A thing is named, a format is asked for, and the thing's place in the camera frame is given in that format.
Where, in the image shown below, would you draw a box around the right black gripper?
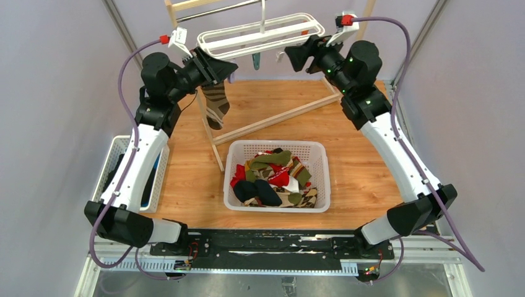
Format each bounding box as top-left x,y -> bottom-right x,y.
283,32 -> 352,95

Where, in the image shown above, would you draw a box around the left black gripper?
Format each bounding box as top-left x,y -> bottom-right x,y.
169,47 -> 238,103

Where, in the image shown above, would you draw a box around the brown striped sock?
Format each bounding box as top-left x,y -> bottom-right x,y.
201,82 -> 230,130

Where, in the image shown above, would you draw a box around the white plastic clip hanger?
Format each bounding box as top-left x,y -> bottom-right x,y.
197,1 -> 325,61

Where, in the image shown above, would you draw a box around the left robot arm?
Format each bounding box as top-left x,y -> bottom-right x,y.
84,48 -> 238,256

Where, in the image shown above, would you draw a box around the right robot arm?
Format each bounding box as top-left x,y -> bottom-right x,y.
284,36 -> 458,258

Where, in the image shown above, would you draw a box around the purple hanger clip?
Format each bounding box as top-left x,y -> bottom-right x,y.
227,73 -> 235,84

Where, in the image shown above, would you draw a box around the teal hanger clip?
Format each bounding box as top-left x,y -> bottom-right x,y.
251,53 -> 261,71

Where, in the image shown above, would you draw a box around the pile of colourful socks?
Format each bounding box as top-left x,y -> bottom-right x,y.
225,148 -> 318,209

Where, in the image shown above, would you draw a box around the wooden clothes rack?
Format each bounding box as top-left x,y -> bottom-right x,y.
164,0 -> 377,173

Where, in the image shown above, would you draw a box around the white centre laundry basket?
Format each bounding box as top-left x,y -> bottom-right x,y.
223,140 -> 331,213

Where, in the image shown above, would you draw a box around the white laundry basket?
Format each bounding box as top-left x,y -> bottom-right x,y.
91,135 -> 170,213
223,140 -> 331,213

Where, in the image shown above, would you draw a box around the white left laundry basket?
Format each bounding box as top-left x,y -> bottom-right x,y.
91,135 -> 170,213

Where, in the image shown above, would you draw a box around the dark clothes in left basket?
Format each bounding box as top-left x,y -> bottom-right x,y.
102,153 -> 160,207

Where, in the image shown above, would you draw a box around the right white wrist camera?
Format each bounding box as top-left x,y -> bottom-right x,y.
326,11 -> 359,47

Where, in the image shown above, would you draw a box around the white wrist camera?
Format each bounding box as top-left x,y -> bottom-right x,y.
168,26 -> 192,59
326,11 -> 359,47

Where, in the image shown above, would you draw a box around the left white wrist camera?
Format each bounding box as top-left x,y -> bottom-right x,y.
168,26 -> 192,59

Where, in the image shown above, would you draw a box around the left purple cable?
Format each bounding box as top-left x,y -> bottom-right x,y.
89,35 -> 185,282

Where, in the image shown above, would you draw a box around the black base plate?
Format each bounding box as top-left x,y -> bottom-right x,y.
149,228 -> 394,272

